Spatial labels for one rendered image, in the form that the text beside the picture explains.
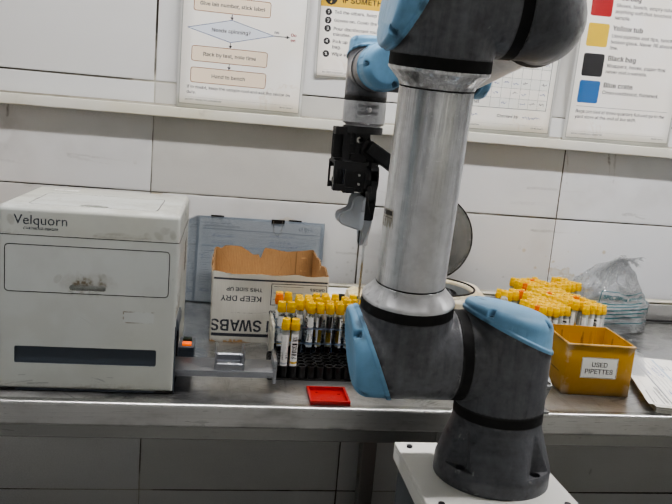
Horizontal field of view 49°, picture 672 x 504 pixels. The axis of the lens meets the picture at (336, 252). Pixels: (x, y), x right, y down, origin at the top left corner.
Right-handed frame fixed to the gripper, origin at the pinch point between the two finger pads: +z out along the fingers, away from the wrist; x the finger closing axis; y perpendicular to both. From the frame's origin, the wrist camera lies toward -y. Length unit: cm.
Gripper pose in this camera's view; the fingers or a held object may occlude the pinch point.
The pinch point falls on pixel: (364, 237)
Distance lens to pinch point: 135.4
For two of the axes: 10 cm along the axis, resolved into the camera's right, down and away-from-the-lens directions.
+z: -0.8, 9.8, 1.8
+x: 1.5, 1.9, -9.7
